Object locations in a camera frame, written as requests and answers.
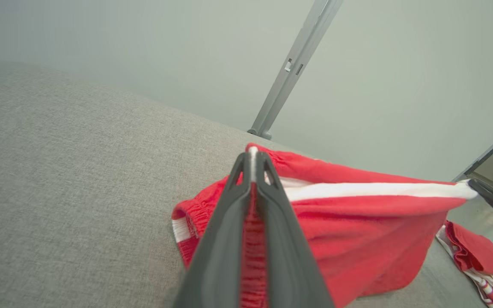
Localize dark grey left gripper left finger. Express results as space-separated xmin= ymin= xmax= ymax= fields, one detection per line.
xmin=173 ymin=152 xmax=252 ymax=308

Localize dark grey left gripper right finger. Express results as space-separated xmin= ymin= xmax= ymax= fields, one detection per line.
xmin=255 ymin=151 xmax=335 ymax=308

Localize red and white jersey shirt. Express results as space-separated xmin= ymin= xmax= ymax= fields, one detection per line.
xmin=436 ymin=220 xmax=493 ymax=308

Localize red shorts with white stripe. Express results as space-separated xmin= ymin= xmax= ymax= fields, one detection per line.
xmin=172 ymin=143 xmax=479 ymax=308

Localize grey metal upright post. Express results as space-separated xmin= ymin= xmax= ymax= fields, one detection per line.
xmin=247 ymin=0 xmax=344 ymax=141

